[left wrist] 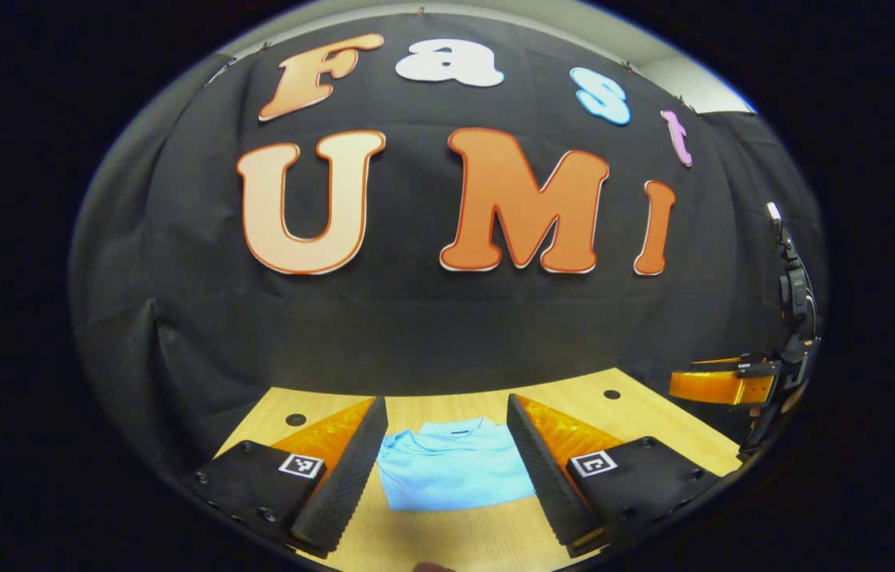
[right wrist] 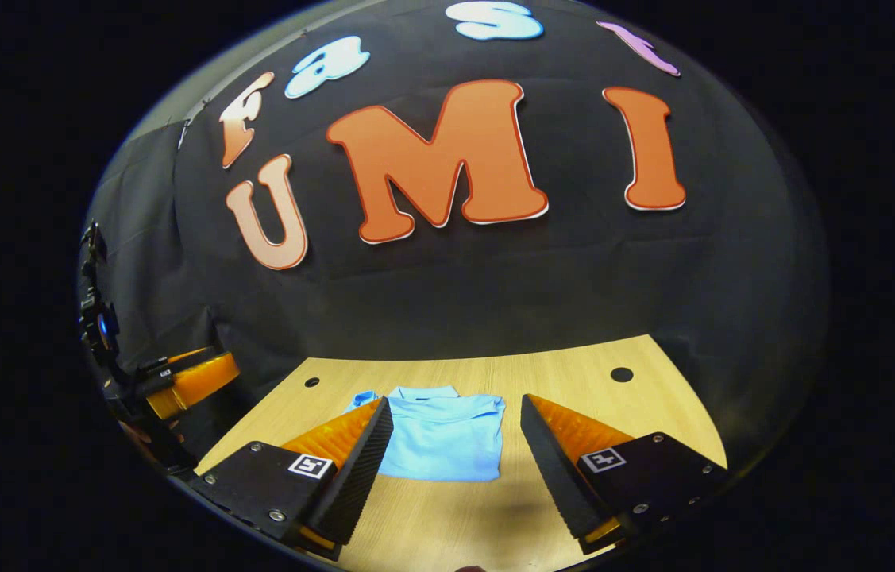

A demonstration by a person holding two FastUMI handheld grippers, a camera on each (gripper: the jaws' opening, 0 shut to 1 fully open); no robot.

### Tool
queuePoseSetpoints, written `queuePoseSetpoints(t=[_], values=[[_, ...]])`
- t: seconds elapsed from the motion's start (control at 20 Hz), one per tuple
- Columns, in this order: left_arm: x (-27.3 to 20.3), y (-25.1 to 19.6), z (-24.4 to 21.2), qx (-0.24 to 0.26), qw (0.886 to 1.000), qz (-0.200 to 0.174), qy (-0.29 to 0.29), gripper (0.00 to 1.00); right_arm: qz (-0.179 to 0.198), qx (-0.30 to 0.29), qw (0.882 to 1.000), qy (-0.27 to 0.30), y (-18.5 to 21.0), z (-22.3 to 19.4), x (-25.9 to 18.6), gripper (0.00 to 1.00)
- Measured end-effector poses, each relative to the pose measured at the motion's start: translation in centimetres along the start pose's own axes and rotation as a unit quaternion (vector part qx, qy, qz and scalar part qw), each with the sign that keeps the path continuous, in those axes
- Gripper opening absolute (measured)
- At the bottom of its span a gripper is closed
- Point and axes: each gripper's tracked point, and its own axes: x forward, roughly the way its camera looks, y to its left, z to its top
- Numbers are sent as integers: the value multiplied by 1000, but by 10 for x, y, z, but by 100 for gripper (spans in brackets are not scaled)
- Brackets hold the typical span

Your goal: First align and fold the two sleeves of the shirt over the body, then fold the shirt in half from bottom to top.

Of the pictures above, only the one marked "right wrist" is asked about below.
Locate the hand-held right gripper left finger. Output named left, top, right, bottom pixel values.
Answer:
left=189, top=396, right=395, bottom=562

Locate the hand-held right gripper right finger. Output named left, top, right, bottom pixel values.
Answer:
left=520, top=393, right=730, bottom=555

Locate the light blue T-shirt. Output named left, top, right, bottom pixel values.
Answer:
left=345, top=385, right=507, bottom=483

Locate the black backdrop cloth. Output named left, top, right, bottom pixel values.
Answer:
left=82, top=0, right=829, bottom=470

